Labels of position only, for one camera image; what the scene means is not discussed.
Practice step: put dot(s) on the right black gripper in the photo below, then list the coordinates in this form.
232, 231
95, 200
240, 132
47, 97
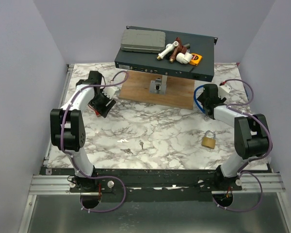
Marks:
201, 99

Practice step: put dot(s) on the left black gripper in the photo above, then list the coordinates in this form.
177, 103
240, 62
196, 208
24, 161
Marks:
103, 109

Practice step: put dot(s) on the red cable padlock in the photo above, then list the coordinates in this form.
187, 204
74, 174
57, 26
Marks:
93, 107

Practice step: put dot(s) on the blue cable lock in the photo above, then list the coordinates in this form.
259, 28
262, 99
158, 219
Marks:
206, 117

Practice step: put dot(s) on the wooden base board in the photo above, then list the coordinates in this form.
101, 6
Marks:
179, 91

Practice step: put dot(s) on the brass padlock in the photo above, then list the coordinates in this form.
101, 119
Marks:
209, 139

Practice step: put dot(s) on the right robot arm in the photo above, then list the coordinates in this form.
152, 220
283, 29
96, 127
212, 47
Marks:
252, 140

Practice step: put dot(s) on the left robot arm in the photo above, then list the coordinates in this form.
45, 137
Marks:
67, 128

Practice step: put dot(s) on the white pvc elbow fitting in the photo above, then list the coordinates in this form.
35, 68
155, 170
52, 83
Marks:
184, 58

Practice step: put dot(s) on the silver key set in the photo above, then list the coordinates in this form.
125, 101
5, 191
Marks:
128, 151

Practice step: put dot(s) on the yellow tape measure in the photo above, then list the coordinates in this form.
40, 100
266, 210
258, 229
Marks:
196, 59

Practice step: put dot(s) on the brown pipe fitting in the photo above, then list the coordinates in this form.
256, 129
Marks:
178, 47

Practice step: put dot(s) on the white pvc pipe fitting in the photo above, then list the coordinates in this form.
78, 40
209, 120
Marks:
168, 49

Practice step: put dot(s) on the grey plastic tool case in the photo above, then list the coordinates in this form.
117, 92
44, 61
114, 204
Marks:
142, 41

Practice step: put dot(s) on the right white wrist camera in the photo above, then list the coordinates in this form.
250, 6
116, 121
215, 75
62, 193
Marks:
224, 90

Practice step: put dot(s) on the metal bracket with lock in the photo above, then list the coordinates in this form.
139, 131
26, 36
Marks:
158, 86

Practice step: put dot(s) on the black mounting base plate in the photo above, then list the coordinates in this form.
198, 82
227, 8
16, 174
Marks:
147, 185

